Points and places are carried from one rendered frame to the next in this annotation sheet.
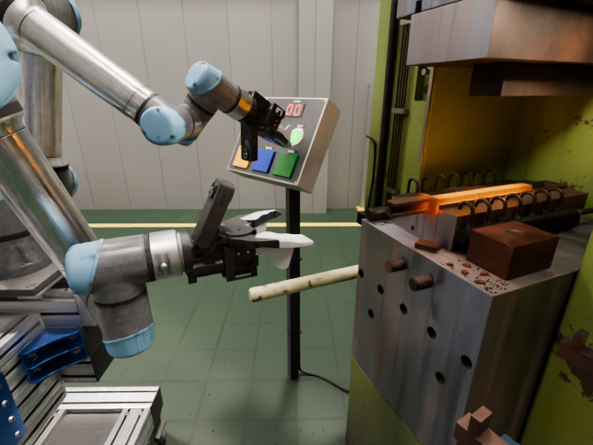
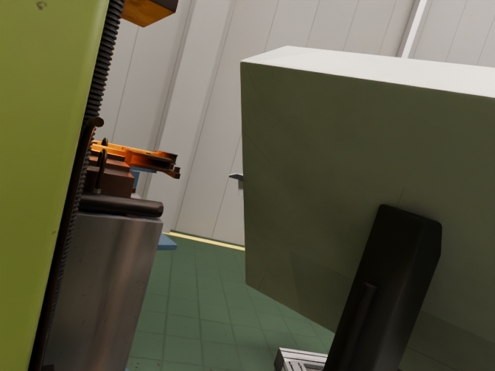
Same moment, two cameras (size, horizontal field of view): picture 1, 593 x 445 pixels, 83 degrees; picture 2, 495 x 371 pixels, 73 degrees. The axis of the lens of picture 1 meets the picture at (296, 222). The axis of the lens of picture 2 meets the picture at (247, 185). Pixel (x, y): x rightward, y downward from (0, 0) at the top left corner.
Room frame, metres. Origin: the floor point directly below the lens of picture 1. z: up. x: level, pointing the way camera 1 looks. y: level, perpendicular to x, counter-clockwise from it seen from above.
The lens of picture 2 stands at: (1.41, -0.17, 1.10)
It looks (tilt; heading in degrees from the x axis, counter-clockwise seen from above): 7 degrees down; 168
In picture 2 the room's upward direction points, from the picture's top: 16 degrees clockwise
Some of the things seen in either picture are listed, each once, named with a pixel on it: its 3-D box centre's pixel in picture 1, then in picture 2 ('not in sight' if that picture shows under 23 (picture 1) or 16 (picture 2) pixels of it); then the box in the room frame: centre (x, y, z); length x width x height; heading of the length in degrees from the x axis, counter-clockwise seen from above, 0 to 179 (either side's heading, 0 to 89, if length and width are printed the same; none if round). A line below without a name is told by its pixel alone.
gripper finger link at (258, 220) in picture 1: (261, 227); not in sight; (0.60, 0.07, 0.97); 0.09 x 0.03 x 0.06; 149
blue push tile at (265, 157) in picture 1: (264, 161); not in sight; (1.10, 0.11, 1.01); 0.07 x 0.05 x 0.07; 48
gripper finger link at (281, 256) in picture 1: (283, 252); (243, 185); (0.49, 0.02, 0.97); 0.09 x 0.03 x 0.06; 77
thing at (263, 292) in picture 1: (313, 281); not in sight; (0.99, -0.06, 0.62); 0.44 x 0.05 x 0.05; 113
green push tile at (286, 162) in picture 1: (286, 165); not in sight; (1.03, 0.03, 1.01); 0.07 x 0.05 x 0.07; 48
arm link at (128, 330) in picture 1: (123, 313); not in sight; (0.46, 0.29, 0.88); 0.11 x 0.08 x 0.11; 44
